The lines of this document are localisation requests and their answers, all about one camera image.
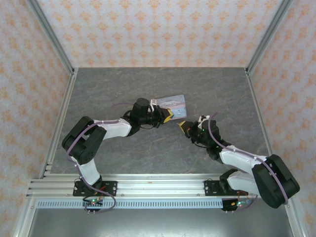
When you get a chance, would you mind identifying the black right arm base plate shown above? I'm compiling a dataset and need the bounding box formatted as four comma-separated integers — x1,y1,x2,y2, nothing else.
203,180,247,197

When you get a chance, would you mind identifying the aluminium table side rail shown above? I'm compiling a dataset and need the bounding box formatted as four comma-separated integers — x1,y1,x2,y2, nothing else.
245,69,281,178
39,68,79,179

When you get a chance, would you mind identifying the aluminium lower frame bar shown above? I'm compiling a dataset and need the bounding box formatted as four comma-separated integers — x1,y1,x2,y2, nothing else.
13,197,38,237
282,197,309,237

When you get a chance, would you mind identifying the blue cartoon print tin box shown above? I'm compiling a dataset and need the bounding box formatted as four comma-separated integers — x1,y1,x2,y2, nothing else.
155,94,188,121

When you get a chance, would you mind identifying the aluminium mounting rail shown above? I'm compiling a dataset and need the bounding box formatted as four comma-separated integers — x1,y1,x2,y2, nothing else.
26,174,296,198

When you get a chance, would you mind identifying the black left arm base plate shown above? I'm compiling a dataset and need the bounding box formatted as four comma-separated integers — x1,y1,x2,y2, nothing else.
73,181,118,198

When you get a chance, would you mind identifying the grey metal panel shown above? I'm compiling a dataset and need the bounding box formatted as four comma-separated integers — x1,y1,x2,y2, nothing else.
26,208,298,237

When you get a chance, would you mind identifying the grey slotted cable duct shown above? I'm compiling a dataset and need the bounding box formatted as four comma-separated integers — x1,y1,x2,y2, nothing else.
36,199,270,209

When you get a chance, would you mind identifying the aluminium frame post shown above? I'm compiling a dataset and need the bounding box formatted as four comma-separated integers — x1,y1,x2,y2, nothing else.
245,0,294,75
26,0,75,75

